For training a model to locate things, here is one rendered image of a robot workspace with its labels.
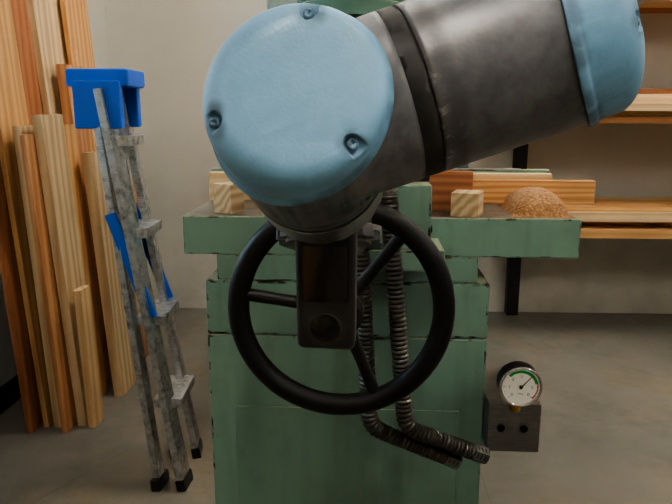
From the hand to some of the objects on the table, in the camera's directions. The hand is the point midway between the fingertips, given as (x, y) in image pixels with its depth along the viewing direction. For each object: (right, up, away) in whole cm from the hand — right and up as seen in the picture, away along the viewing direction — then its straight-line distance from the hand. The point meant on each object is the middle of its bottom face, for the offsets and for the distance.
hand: (336, 251), depth 66 cm
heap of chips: (+32, +6, +39) cm, 51 cm away
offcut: (+20, +6, +35) cm, 41 cm away
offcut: (-17, +6, +38) cm, 42 cm away
